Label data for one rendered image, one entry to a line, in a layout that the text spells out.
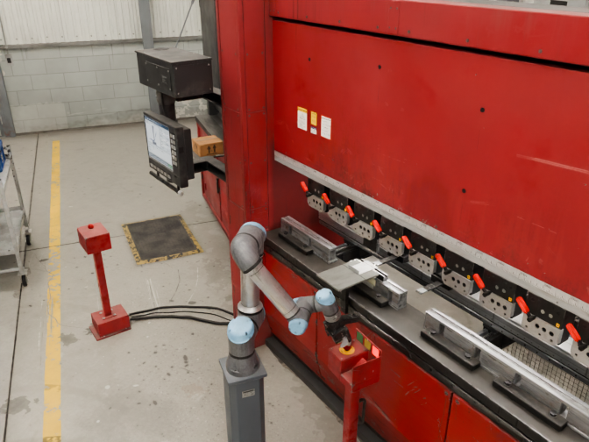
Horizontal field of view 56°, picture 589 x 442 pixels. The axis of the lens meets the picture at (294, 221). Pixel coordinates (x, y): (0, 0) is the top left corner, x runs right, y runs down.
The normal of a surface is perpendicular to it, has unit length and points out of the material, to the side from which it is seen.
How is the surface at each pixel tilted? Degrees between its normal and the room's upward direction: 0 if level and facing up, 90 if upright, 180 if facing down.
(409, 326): 0
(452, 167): 90
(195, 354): 0
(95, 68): 90
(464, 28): 90
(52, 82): 90
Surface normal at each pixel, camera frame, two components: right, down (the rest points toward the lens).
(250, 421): 0.36, 0.40
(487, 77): -0.83, 0.25
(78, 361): 0.00, -0.90
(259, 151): 0.57, 0.36
